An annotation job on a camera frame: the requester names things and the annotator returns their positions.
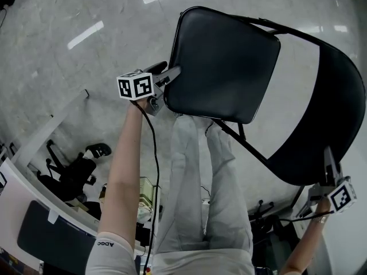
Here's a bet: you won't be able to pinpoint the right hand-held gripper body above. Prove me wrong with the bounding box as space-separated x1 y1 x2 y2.
296 175 358 219

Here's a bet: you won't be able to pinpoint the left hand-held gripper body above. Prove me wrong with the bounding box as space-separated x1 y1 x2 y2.
116 71 167 117

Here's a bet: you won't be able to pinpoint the black folding chair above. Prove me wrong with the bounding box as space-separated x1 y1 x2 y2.
165 6 367 186

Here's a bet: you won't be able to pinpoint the person's left forearm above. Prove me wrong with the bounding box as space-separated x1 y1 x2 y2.
97 98 145 250

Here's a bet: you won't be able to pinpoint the person's right forearm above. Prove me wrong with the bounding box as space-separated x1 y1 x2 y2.
279 199 333 275

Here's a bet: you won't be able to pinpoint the pale green carton box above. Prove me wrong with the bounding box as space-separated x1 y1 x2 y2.
136 176 157 225

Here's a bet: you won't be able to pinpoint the person's grey trousers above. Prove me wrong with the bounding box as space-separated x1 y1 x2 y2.
154 115 255 253

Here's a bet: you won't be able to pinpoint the long white office desk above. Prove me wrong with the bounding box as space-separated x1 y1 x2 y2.
0 89 100 269

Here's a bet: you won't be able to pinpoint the person's white t-shirt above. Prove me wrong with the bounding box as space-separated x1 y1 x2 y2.
85 231 256 275

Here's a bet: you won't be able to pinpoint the dark grey desk divider panel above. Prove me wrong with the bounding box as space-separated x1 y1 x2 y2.
16 200 97 275

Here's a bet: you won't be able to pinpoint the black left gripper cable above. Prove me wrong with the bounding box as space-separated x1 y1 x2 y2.
134 101 161 275

